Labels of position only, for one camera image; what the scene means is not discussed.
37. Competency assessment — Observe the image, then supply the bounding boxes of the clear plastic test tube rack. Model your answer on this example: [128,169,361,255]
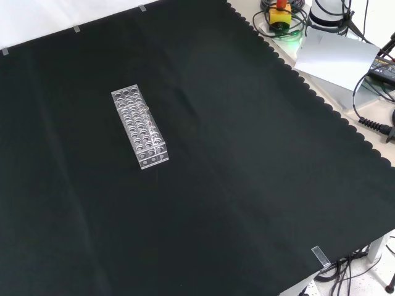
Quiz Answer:
[110,84,170,171]

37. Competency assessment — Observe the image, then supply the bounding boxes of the black bench cloth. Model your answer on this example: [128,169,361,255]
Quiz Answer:
[0,0,395,296]

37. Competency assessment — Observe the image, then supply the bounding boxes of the black power adapter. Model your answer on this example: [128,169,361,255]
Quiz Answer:
[366,55,395,83]

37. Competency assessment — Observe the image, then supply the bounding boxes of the yellow stop button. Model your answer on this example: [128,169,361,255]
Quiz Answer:
[268,0,292,28]

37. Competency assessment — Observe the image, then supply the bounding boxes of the black cable with ribbed sleeve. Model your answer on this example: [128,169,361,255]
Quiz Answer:
[352,73,395,135]

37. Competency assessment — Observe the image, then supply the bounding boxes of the black floor cables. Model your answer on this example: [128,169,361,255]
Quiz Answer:
[314,236,395,296]

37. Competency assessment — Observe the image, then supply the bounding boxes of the grey table leg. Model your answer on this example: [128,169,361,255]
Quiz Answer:
[368,234,386,263]

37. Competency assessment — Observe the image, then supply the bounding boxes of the black tripod leg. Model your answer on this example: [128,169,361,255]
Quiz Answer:
[377,31,395,58]

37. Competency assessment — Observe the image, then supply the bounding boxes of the pale board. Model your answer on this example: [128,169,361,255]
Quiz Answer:
[293,27,381,93]

